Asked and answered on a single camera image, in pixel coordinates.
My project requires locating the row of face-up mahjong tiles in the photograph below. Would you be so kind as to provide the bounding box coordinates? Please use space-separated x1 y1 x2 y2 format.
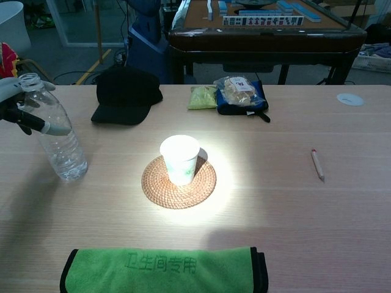
222 15 305 27

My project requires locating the white plastic basket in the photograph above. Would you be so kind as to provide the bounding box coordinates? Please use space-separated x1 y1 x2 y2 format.
351 44 391 73

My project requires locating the white round grommet cover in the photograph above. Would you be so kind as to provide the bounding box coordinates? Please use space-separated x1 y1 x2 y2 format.
337 93 365 107

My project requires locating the brown wooden post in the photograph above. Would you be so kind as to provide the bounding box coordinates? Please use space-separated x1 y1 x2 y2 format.
94 0 103 64

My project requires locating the red green feather shuttlecock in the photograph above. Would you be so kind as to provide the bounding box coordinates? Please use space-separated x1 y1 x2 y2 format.
0 42 19 79

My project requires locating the light wooden chair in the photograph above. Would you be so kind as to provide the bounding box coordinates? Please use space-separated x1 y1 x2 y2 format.
18 58 56 85

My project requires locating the white paper cup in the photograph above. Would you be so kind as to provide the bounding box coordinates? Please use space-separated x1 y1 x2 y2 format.
159 135 201 186

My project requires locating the blue fabric pouch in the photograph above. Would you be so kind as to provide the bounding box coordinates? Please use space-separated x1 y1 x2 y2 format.
215 79 271 123

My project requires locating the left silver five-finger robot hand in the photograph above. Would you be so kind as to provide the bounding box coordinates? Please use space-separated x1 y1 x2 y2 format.
0 76 71 137

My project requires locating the transparent plastic water bottle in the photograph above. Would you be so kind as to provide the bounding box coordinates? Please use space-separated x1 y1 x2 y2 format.
18 73 89 183

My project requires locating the clear bag of snacks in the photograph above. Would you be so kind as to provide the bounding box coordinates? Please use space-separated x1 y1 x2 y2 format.
213 76 266 106

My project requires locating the long blue mahjong tile row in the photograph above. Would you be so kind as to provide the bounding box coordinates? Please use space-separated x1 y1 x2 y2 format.
276 0 323 23

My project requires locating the round woven rattan coaster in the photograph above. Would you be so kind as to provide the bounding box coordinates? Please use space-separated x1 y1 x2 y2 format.
141 154 217 210

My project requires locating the short wooden pencil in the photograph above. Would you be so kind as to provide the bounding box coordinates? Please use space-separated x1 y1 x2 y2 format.
310 148 326 183

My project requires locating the black baseball cap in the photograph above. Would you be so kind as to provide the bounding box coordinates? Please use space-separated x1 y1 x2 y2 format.
90 66 164 126

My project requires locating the yellow-green snack packet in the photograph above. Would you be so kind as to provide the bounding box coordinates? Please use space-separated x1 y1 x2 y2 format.
186 85 218 110

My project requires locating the white round tub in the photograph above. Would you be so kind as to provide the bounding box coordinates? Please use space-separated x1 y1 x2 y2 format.
0 1 32 57

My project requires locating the green microfiber towel black trim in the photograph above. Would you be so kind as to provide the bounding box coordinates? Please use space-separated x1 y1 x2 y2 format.
59 246 269 293

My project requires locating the dark wooden mahjong table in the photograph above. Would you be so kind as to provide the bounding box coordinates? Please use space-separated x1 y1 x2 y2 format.
167 0 367 85

